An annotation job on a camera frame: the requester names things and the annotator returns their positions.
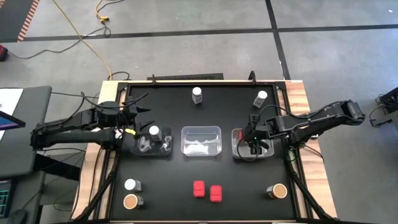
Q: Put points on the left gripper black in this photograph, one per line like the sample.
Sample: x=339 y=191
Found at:
x=129 y=115

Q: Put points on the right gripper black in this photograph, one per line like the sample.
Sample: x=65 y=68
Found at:
x=259 y=130

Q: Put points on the white-lid glass spice jar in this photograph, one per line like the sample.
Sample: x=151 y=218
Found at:
x=262 y=94
x=130 y=184
x=196 y=91
x=154 y=130

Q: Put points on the tan-lid glass spice jar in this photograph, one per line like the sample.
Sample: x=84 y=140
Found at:
x=280 y=191
x=131 y=201

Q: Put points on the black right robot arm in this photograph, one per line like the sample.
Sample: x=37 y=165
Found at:
x=311 y=124

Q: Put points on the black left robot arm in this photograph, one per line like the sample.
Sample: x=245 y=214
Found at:
x=71 y=137

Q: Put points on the white plastic bin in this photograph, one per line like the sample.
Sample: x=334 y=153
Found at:
x=244 y=149

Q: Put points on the smoky clear plastic bin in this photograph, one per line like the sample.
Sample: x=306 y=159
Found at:
x=158 y=151

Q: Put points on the black flat bar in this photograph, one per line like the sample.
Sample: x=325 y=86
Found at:
x=186 y=76

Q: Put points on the black table mat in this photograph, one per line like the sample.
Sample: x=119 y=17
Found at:
x=168 y=202

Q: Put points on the grey side desk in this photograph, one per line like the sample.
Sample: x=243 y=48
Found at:
x=18 y=155

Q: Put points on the white paper sheet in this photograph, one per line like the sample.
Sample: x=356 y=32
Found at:
x=9 y=99

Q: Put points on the tablet with lit screen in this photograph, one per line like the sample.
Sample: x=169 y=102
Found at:
x=7 y=123

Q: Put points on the red and black device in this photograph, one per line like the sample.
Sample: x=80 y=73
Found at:
x=3 y=53

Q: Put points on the backlit keyboard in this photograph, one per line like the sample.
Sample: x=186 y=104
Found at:
x=3 y=202

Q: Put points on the black floor mat striped edge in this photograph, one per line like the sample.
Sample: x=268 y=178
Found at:
x=12 y=18

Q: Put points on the black wrist camera yellow tag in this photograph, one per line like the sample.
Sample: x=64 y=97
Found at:
x=130 y=131

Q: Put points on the black metal table frame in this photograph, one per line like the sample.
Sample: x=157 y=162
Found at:
x=252 y=79

